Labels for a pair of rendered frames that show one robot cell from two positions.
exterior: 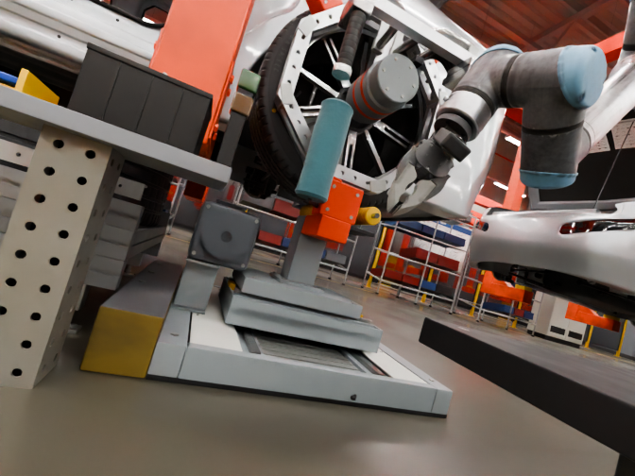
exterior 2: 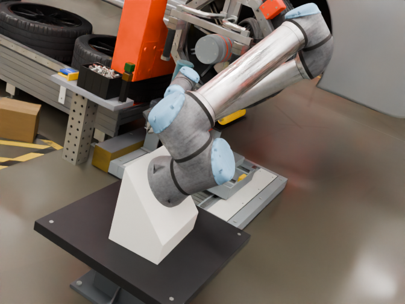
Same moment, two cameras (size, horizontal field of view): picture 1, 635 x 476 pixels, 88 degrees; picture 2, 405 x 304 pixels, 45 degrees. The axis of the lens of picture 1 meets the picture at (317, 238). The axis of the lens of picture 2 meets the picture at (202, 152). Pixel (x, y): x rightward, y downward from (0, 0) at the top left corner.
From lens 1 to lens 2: 2.10 m
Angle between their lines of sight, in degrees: 48
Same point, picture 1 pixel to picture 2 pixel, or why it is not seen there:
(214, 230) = not seen: hidden behind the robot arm
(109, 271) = (111, 129)
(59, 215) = (78, 116)
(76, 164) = (80, 101)
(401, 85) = (208, 54)
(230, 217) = not seen: hidden behind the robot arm
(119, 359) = (100, 163)
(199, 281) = (152, 139)
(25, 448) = (64, 177)
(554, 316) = not seen: outside the picture
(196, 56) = (128, 43)
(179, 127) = (101, 90)
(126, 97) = (88, 81)
